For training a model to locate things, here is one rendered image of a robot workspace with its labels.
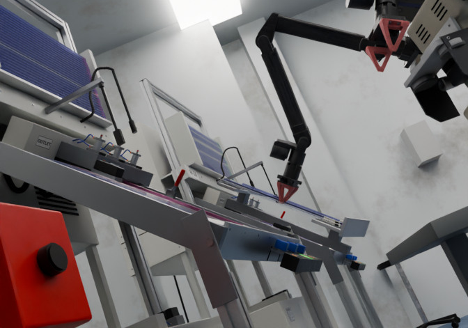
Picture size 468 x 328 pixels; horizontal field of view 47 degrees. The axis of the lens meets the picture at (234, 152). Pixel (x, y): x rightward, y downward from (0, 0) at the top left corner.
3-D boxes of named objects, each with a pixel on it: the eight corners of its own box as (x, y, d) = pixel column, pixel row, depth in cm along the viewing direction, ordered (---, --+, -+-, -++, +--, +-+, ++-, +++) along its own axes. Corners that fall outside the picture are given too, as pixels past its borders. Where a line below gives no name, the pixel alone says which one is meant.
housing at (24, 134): (112, 196, 187) (126, 157, 188) (14, 173, 142) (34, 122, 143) (93, 189, 190) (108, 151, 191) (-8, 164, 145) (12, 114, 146)
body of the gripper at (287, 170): (275, 178, 196) (282, 159, 196) (285, 181, 205) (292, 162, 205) (291, 184, 193) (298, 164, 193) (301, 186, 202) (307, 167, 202)
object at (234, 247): (292, 262, 163) (300, 239, 163) (217, 259, 102) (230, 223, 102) (288, 261, 163) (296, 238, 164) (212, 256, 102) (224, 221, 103)
